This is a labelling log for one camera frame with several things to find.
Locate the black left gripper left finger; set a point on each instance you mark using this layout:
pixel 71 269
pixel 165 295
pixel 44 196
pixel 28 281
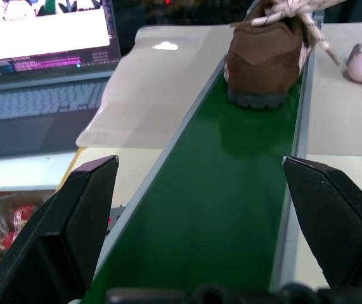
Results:
pixel 57 234

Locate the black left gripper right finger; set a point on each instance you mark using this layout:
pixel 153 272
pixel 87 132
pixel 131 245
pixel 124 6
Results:
pixel 339 221

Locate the green conveyor belt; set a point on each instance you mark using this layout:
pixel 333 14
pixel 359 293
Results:
pixel 206 202

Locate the open grey laptop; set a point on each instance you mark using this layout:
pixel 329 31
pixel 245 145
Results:
pixel 41 73

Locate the brown suede shoe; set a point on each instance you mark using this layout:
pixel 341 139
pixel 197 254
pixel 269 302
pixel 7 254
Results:
pixel 267 60

